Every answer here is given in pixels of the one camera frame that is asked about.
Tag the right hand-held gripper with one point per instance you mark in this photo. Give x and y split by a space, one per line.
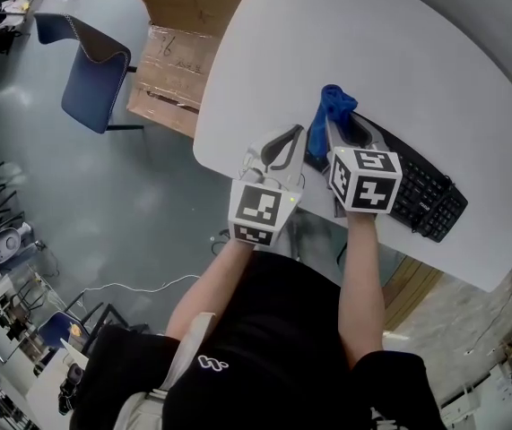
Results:
363 182

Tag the person's left forearm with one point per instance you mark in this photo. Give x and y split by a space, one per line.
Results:
206 294

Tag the blue chair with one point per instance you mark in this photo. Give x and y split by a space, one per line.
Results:
58 329
94 88

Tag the small cardboard box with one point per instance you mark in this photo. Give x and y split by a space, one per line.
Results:
161 105

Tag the black keyboard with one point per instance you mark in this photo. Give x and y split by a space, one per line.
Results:
426 191

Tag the wooden slatted crate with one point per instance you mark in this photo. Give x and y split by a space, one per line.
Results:
408 289

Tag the blue cloth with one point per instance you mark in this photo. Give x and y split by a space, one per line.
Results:
334 101

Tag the person's right forearm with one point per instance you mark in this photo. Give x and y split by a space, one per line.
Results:
361 285

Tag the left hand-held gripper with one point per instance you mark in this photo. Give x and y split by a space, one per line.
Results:
255 208

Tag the person's legs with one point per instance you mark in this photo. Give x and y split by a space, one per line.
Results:
314 240

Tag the person's black shirt torso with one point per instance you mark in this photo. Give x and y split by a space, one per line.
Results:
273 352

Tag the white round floor robot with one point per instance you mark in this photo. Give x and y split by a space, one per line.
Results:
9 242

